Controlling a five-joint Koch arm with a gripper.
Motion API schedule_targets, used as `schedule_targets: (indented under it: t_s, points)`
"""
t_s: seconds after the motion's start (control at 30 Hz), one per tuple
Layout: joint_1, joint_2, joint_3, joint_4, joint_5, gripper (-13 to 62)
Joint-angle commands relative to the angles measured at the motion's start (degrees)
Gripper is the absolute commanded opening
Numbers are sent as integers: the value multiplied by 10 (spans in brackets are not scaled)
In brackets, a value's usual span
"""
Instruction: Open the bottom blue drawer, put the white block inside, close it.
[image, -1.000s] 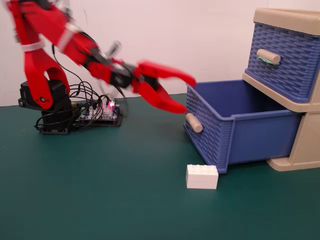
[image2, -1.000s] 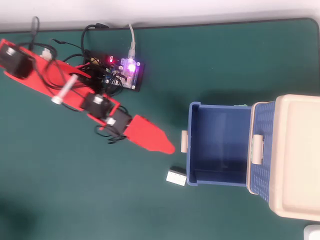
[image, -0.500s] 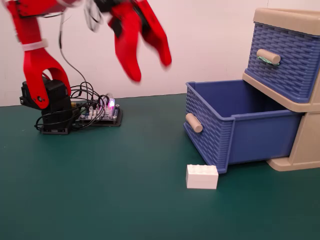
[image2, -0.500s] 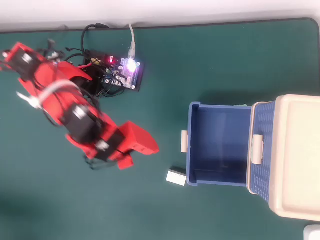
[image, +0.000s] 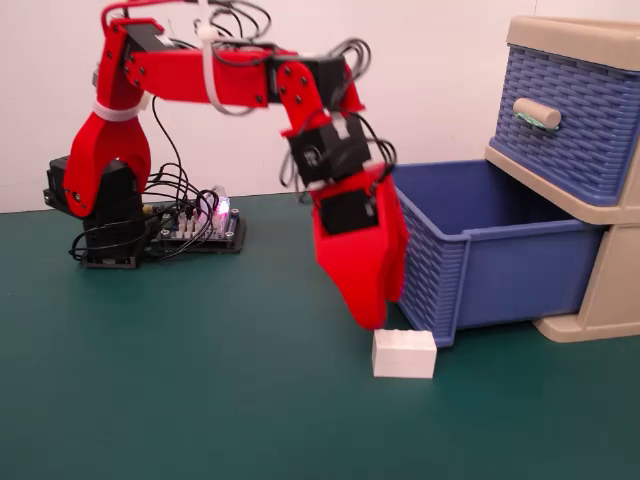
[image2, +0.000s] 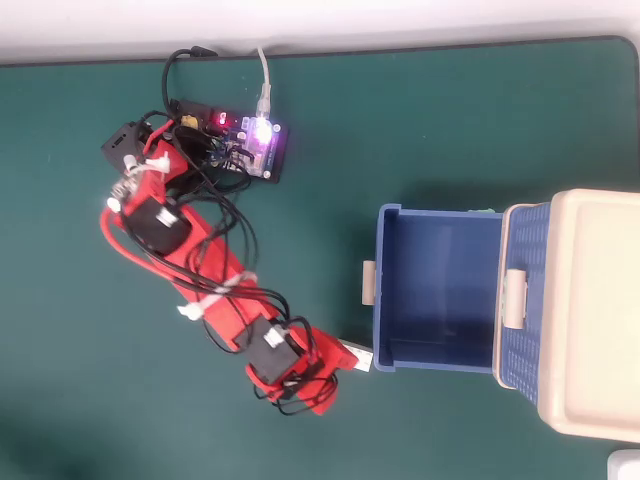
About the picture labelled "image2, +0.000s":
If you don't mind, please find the red gripper black motor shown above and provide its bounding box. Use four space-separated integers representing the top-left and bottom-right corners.
233 318 361 417

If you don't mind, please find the white toy brick cube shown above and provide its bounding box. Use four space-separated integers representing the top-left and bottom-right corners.
338 338 375 374

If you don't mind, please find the blue wicker drawer plain handle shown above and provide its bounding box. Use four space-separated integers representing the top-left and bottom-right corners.
360 202 506 375

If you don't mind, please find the black controller circuit board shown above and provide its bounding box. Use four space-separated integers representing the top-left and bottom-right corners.
171 98 291 186

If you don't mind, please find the dark green desk mat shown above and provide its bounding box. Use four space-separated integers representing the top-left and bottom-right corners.
0 34 640 480

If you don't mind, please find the white object at edge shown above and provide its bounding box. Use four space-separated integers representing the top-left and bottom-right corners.
606 448 640 480

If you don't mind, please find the blue wicker drawer taped handle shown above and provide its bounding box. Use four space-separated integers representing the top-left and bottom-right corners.
498 202 555 409

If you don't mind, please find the beige plastic drawer cabinet frame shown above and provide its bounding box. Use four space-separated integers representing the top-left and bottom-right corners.
492 188 640 444

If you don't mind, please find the white usb cable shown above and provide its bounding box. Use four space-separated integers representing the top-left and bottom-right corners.
255 45 276 120

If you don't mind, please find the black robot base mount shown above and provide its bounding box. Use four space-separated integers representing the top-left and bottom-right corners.
100 119 152 172

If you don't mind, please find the black power cable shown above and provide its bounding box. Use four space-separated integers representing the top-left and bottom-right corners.
160 45 219 114

